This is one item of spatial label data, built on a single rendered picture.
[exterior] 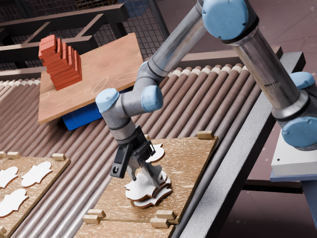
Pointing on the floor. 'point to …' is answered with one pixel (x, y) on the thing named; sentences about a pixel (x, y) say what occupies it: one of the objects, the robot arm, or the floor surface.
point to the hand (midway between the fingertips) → (145, 184)
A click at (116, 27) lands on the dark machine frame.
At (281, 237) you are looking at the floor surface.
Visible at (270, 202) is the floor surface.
